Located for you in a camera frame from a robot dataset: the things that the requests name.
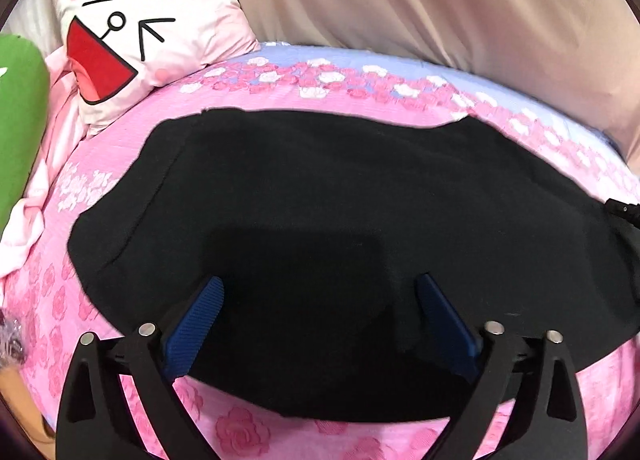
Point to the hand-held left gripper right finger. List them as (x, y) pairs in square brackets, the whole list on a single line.
[(445, 320)]

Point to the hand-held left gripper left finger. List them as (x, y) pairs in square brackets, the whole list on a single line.
[(197, 320)]

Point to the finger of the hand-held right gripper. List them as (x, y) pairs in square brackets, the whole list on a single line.
[(625, 210)]

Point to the black pants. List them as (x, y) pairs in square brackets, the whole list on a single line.
[(320, 190)]

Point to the clear plastic wrapper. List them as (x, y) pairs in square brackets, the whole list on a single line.
[(11, 340)]

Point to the pink floral bedsheet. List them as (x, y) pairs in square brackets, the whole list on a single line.
[(300, 101)]

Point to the pale pink blanket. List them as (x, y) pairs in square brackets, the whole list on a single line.
[(60, 110)]

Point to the cartoon face pillow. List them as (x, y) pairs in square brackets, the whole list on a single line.
[(165, 55)]

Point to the green plush pillow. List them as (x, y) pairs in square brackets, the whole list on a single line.
[(20, 115)]

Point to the beige curtain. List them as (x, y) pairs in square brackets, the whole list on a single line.
[(425, 0)]

